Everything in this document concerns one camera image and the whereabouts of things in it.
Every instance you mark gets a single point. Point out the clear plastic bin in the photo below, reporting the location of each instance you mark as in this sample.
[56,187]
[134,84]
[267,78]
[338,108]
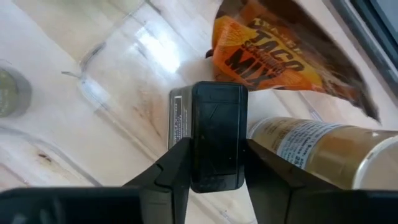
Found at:
[140,93]

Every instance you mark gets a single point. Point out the orange taco mix packet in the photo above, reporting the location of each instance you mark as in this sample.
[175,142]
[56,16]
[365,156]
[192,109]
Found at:
[264,53]

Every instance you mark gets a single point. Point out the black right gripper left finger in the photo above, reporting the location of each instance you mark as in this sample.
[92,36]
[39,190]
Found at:
[171,193]

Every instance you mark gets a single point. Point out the small black tin box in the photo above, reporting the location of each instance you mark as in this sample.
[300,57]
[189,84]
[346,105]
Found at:
[217,130]

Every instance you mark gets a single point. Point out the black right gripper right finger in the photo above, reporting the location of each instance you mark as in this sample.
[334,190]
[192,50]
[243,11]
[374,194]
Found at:
[267,193]

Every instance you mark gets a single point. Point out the tan spice jar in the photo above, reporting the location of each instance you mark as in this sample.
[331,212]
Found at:
[326,152]

